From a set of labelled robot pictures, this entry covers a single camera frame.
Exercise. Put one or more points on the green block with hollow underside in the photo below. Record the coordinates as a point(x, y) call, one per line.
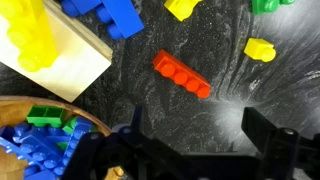
point(45, 115)

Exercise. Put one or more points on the long yellow toy block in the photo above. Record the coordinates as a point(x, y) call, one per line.
point(31, 36)

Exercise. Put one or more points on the wooden bowl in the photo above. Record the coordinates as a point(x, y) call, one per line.
point(13, 110)

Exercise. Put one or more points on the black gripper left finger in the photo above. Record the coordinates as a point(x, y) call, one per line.
point(137, 121)

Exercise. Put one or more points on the large blue toy block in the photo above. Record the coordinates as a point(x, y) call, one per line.
point(125, 16)

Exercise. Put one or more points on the square wooden coaster stack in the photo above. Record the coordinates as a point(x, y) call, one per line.
point(80, 63)

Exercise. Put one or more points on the yellow three-stud toy block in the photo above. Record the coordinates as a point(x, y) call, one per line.
point(181, 8)

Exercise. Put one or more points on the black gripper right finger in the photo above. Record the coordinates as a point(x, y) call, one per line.
point(258, 128)

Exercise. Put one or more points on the red four-stud toy block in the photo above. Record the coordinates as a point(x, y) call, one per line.
point(181, 74)

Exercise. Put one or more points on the small green toy block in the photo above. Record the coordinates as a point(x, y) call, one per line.
point(265, 5)

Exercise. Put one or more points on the small blue toy block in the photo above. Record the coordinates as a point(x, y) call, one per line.
point(80, 5)

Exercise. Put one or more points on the long blue toy block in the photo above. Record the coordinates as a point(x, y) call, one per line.
point(36, 150)

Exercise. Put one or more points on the small yellow toy block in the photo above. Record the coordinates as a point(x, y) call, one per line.
point(260, 49)

